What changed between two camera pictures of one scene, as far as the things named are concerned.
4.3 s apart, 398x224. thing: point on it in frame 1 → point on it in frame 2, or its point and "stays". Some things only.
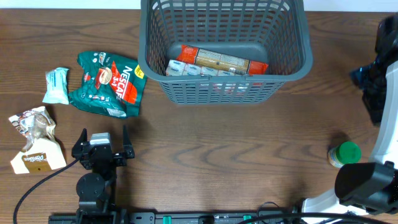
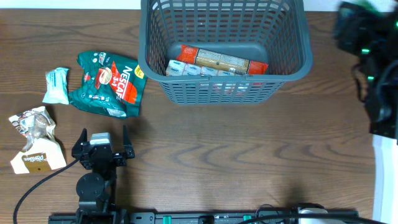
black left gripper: (121, 159) stays
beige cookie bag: (41, 152) stays
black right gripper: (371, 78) → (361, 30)
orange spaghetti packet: (208, 58) stays
